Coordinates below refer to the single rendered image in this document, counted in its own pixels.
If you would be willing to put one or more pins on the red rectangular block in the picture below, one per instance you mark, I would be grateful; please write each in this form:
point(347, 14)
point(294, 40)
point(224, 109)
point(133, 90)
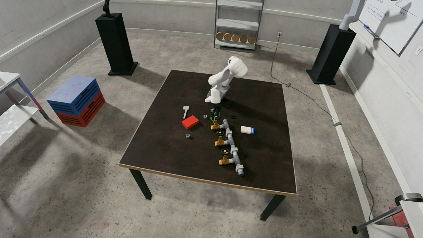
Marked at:
point(189, 122)

